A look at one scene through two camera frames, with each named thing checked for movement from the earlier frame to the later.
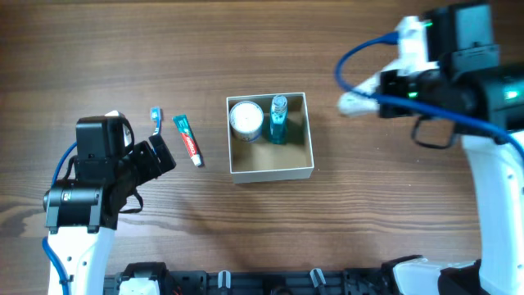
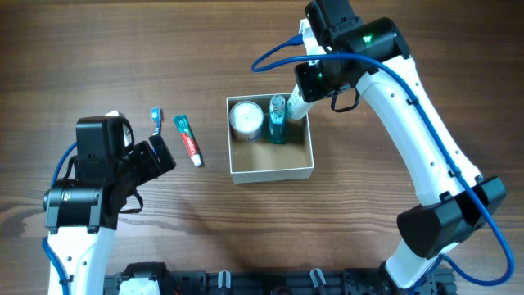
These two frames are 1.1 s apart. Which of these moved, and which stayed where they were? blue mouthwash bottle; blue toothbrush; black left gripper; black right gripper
Moved: black right gripper
Stayed: blue toothbrush; black left gripper; blue mouthwash bottle
